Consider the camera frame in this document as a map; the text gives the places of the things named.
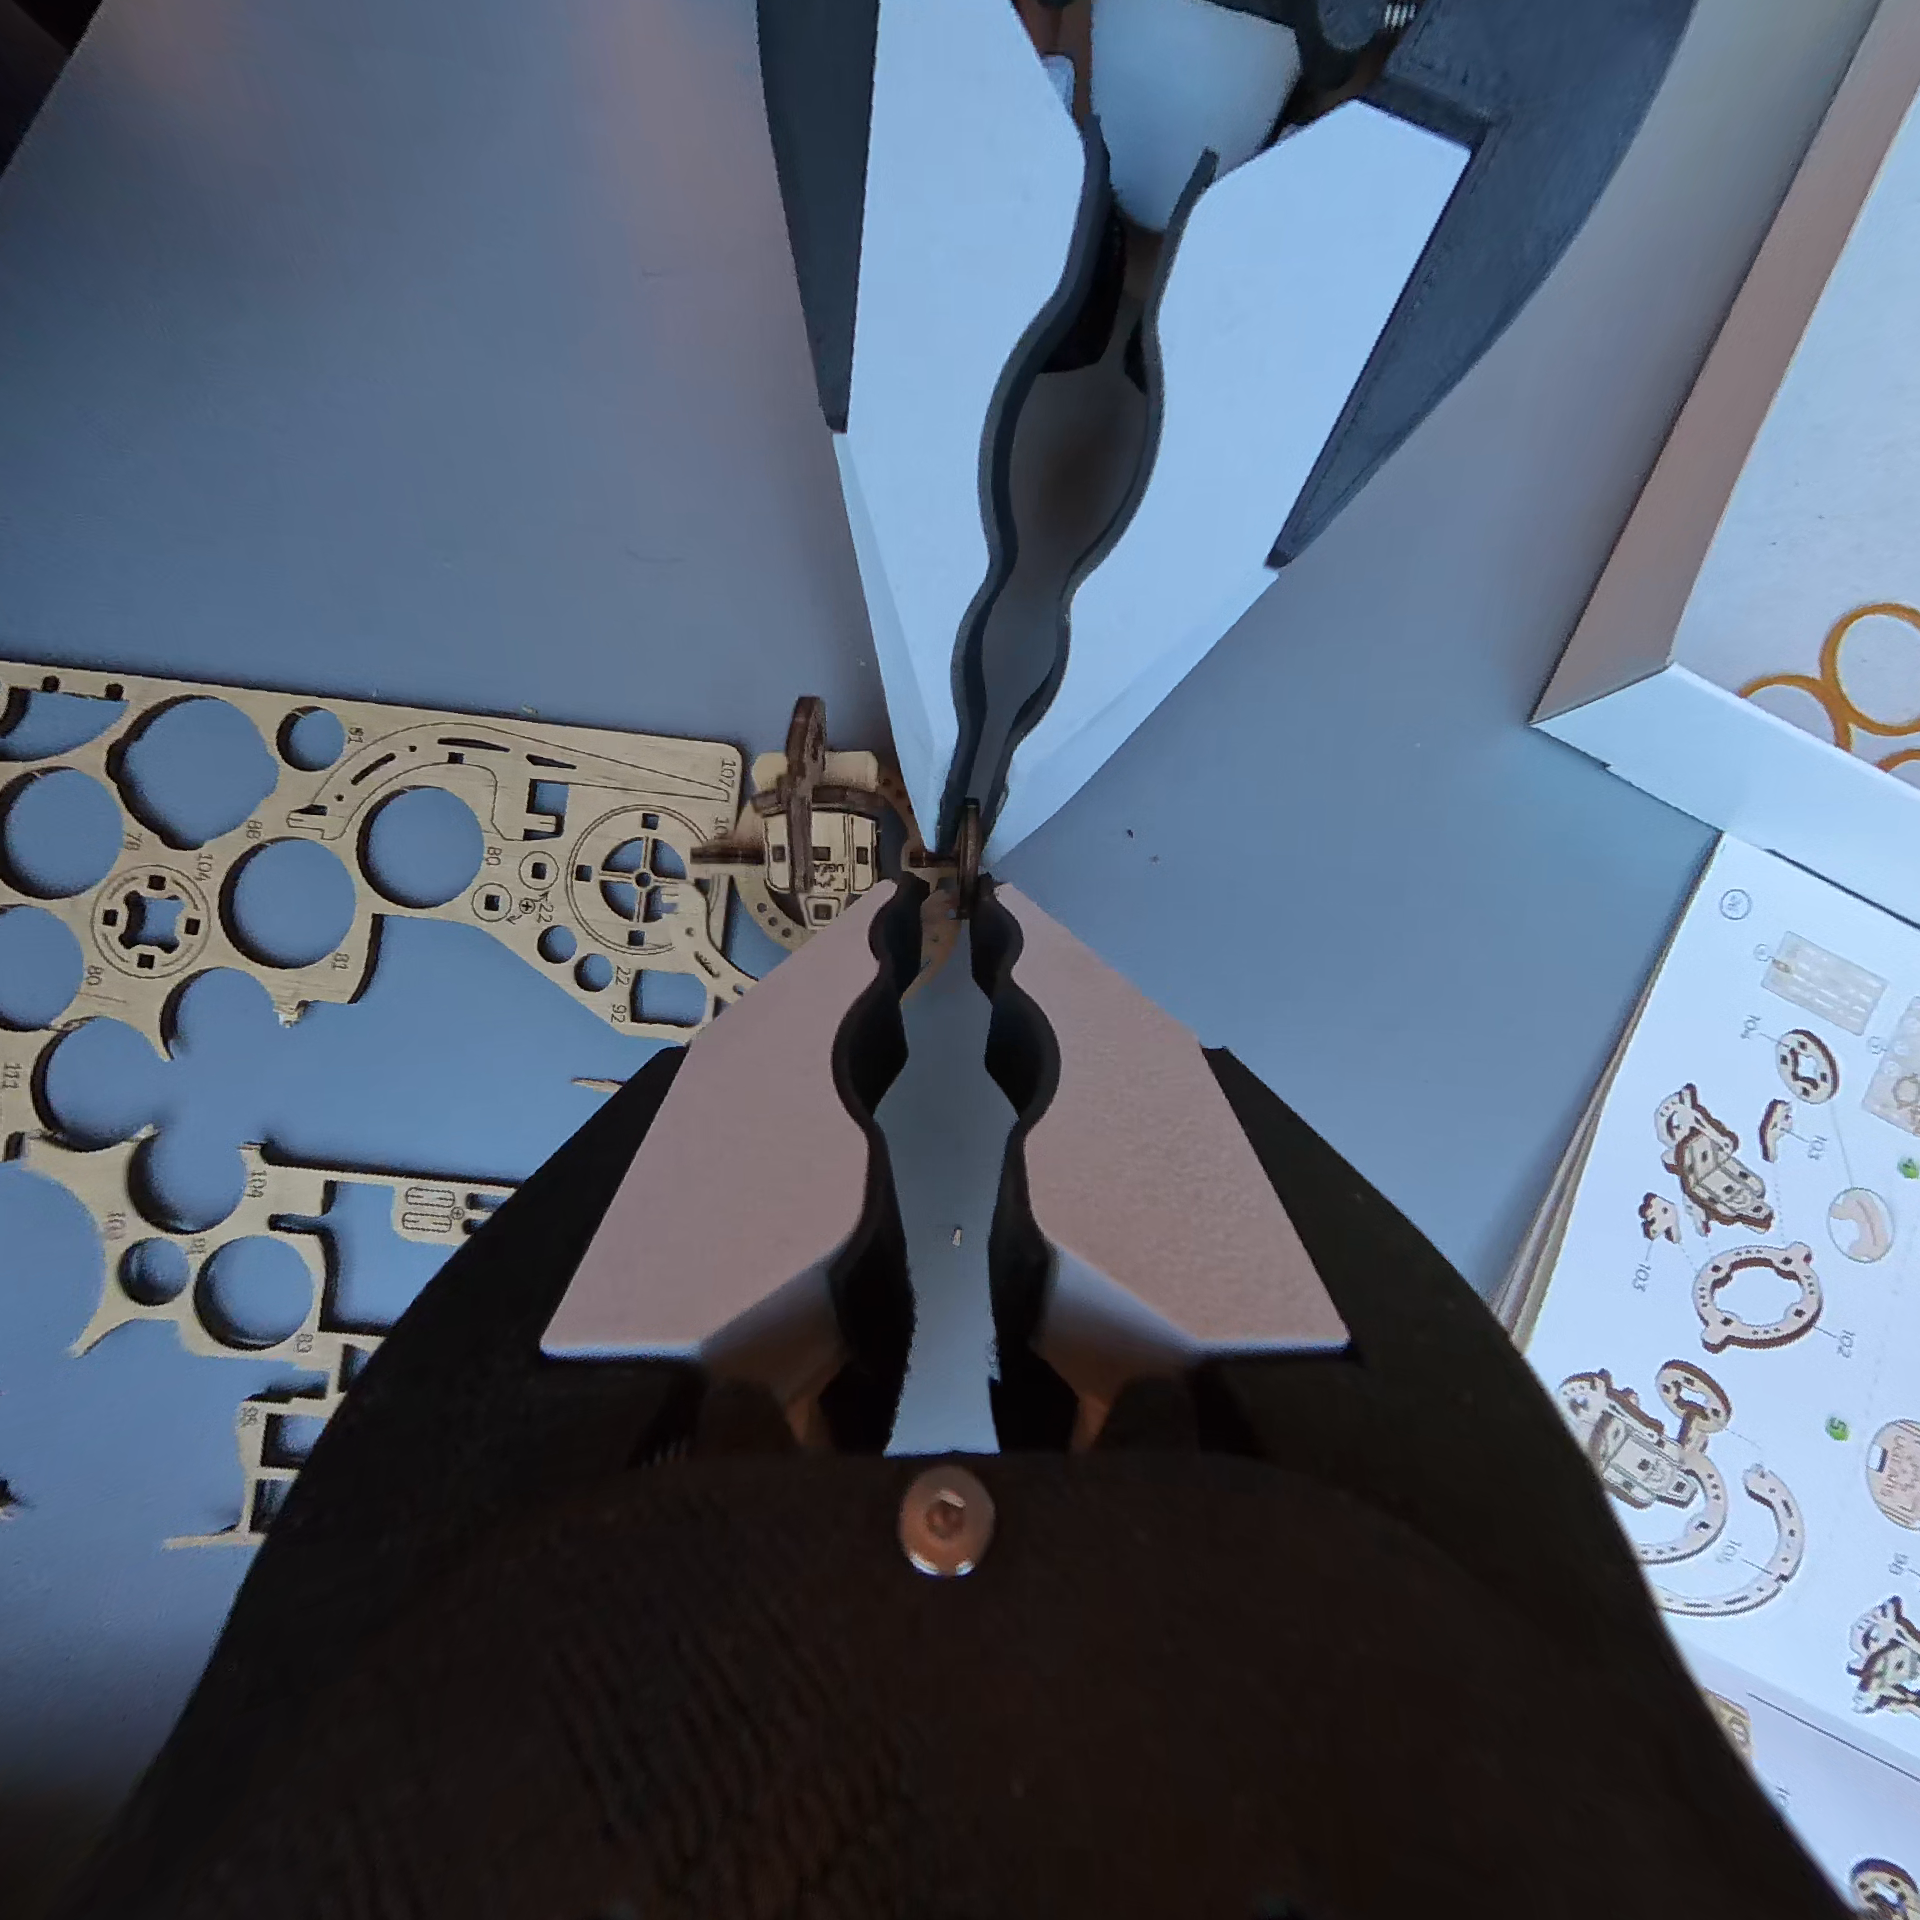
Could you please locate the wooden robot figure model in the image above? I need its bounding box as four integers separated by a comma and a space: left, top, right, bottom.
693, 697, 932, 962

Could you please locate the curved wooden arc part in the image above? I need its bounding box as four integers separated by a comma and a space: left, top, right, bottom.
907, 802, 999, 992

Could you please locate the group of yellow rubber bands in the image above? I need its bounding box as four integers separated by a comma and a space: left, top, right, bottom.
1738, 600, 1920, 774

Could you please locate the white instruction booklet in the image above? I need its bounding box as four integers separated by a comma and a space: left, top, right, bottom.
1498, 831, 1920, 1920

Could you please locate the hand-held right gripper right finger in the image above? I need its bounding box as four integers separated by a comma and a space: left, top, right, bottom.
967, 883, 1355, 1454

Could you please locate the plywood parts sheet with cutouts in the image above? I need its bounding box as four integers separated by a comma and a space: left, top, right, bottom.
0, 658, 765, 1553

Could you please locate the white cardboard box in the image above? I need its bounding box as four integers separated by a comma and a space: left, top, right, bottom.
1530, 0, 1920, 887

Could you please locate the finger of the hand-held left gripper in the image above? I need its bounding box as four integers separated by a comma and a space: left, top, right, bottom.
945, 102, 1472, 872
830, 0, 1119, 856

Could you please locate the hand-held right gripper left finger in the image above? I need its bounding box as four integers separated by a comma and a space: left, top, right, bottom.
536, 878, 929, 1454

